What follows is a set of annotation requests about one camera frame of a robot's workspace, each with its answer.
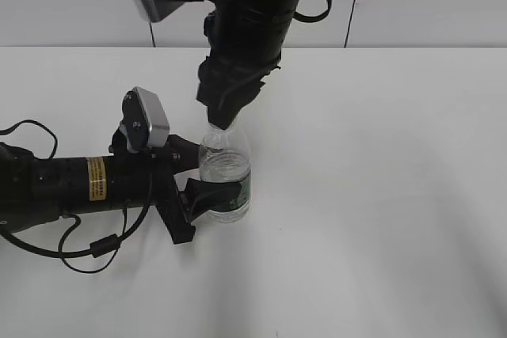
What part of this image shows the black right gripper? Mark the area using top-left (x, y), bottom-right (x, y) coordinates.
top-left (196, 51), bottom-right (281, 131)

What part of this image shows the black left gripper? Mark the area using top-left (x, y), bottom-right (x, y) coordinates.
top-left (109, 127), bottom-right (242, 244)

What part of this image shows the clear cestbon water bottle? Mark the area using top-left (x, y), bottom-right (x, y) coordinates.
top-left (199, 124), bottom-right (251, 223)

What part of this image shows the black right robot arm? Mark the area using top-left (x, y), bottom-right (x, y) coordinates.
top-left (196, 0), bottom-right (299, 223)

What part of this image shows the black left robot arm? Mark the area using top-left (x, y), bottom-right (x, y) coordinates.
top-left (1, 131), bottom-right (199, 244)

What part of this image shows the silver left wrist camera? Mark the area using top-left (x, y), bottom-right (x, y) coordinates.
top-left (120, 86), bottom-right (170, 153)

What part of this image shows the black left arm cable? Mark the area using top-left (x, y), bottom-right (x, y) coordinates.
top-left (0, 119), bottom-right (154, 275)

